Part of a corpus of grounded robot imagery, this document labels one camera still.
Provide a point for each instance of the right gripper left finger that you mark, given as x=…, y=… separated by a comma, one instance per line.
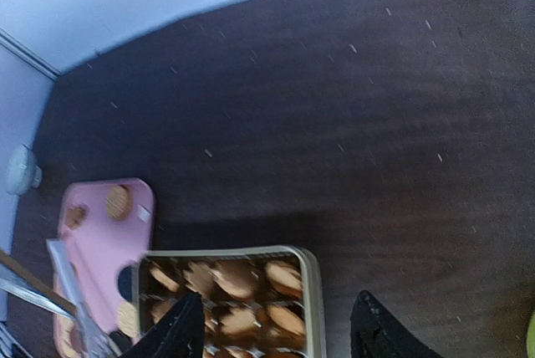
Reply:
x=180, y=333

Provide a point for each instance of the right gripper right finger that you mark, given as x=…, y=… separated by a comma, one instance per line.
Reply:
x=376, y=333

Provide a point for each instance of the gold cookie tin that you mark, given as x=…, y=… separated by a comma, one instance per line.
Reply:
x=258, y=302

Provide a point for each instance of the metal serving tongs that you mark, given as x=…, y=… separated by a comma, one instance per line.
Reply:
x=69, y=303

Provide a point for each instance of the gingerbread brown leaf cookie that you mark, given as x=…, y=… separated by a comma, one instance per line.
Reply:
x=75, y=216

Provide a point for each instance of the yellow dotted cookie middle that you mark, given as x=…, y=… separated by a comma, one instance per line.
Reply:
x=127, y=318

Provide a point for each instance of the black sandwich cookie upper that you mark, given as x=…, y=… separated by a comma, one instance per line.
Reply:
x=124, y=283

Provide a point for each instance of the pink plastic tray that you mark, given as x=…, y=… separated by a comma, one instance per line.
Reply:
x=101, y=247

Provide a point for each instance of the lone yellow sandwich cookie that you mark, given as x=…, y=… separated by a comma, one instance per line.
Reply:
x=118, y=202

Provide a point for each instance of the green plastic bowl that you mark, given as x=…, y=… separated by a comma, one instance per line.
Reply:
x=530, y=337

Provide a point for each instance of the pale blue ceramic bowl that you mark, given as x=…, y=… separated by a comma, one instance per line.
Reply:
x=23, y=172

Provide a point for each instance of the left aluminium frame post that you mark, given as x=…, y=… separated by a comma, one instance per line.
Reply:
x=9, y=43

